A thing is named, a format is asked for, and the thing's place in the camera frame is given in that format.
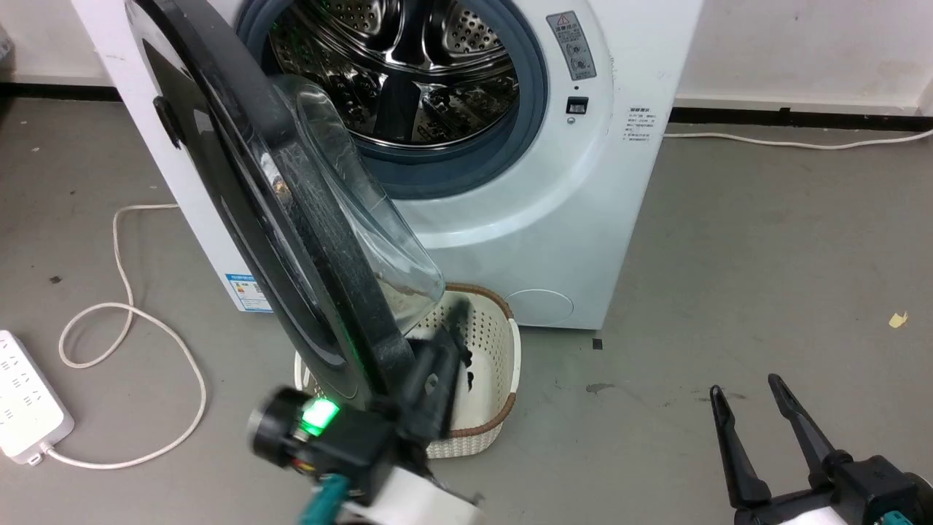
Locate grey rubber door gasket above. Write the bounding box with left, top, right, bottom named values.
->
left=235, top=0, right=549, bottom=200

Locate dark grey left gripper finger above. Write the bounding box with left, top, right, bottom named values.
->
left=397, top=299, right=473, bottom=447

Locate small printed text sticker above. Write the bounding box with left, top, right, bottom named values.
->
left=625, top=108, right=655, bottom=144

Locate grey warning label sticker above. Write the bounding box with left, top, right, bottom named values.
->
left=547, top=10, right=597, bottom=81

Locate steel washer drum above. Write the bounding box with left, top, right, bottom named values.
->
left=266, top=0, right=522, bottom=150

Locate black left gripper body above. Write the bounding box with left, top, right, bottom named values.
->
left=248, top=386, right=432, bottom=505

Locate white basket with brown rim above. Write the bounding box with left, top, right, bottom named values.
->
left=294, top=283, right=522, bottom=460

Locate thin white cable along wall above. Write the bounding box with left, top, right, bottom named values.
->
left=662, top=128, right=933, bottom=151

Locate white front-load washing machine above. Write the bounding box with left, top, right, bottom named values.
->
left=71, top=0, right=704, bottom=330

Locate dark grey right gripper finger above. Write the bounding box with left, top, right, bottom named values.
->
left=710, top=385, right=772, bottom=510
left=767, top=373, right=854, bottom=488

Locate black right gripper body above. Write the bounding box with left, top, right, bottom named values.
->
left=733, top=454, right=933, bottom=525

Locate white power strip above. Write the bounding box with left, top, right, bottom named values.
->
left=0, top=330, right=75, bottom=465

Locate teal left arm cable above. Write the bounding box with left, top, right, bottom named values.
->
left=297, top=474, right=352, bottom=525

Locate round white filter cover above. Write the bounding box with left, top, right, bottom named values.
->
left=505, top=289, right=575, bottom=327

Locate blue energy label sticker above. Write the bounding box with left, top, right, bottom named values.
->
left=225, top=273, right=274, bottom=313

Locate white power strip cable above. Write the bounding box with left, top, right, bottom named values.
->
left=45, top=204, right=207, bottom=470

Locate black round washer door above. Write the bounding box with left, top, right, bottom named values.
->
left=124, top=0, right=447, bottom=409

